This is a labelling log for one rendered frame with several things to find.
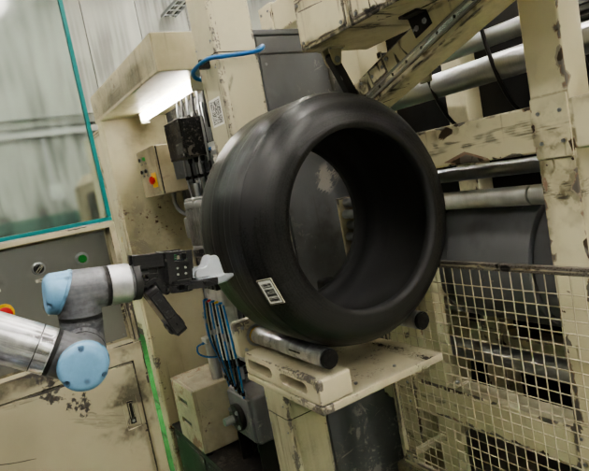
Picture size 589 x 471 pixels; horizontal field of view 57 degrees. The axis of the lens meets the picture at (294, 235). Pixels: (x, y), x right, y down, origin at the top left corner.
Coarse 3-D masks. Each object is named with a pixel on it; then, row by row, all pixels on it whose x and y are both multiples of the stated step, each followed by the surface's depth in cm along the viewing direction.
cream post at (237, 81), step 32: (192, 0) 147; (224, 0) 144; (192, 32) 152; (224, 32) 144; (224, 64) 144; (256, 64) 149; (224, 96) 144; (256, 96) 149; (224, 128) 147; (288, 416) 154; (320, 416) 159; (288, 448) 158; (320, 448) 159
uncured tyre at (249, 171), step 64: (256, 128) 115; (320, 128) 112; (384, 128) 120; (256, 192) 106; (384, 192) 151; (256, 256) 107; (384, 256) 151; (256, 320) 124; (320, 320) 112; (384, 320) 121
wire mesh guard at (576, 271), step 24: (456, 264) 142; (480, 264) 135; (504, 264) 129; (528, 264) 125; (504, 312) 133; (384, 336) 175; (480, 336) 141; (552, 336) 123; (576, 360) 120; (528, 384) 132; (576, 384) 121; (528, 408) 133; (576, 408) 122; (432, 432) 166; (576, 456) 125
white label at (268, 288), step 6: (258, 282) 108; (264, 282) 107; (270, 282) 106; (264, 288) 108; (270, 288) 107; (276, 288) 106; (270, 294) 108; (276, 294) 107; (270, 300) 109; (276, 300) 108; (282, 300) 107
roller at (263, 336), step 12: (252, 336) 143; (264, 336) 138; (276, 336) 133; (288, 336) 130; (276, 348) 132; (288, 348) 127; (300, 348) 123; (312, 348) 120; (324, 348) 117; (312, 360) 118; (324, 360) 115; (336, 360) 117
